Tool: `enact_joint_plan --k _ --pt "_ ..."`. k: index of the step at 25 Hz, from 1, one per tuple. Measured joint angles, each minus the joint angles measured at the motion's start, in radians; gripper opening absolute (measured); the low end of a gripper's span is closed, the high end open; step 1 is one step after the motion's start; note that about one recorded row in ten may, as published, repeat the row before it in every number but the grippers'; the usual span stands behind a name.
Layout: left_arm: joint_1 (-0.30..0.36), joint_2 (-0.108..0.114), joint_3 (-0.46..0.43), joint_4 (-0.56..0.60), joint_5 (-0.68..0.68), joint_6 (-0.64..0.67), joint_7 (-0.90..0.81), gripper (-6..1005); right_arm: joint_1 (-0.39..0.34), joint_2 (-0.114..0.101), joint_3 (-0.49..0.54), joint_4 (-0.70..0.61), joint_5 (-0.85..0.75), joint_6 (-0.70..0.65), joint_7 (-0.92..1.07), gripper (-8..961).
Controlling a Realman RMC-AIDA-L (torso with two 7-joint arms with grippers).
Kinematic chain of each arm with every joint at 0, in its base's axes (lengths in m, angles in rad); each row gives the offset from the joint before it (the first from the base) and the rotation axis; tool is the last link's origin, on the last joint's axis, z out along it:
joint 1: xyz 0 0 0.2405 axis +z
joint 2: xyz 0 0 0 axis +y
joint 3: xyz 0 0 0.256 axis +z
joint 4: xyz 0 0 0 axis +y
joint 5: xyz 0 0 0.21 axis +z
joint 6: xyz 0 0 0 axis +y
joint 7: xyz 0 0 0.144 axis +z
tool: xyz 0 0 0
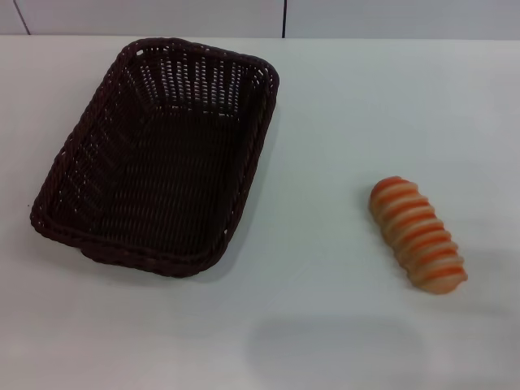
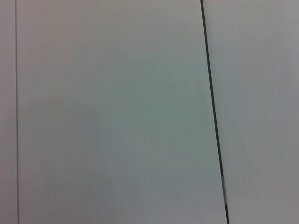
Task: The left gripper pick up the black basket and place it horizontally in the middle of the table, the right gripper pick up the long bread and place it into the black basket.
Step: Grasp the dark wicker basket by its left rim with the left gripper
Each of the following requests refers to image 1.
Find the orange striped bread roll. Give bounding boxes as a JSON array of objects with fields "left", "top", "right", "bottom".
[{"left": 368, "top": 175, "right": 469, "bottom": 294}]

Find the black woven rectangular basket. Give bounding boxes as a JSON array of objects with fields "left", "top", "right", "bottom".
[{"left": 28, "top": 37, "right": 280, "bottom": 280}]

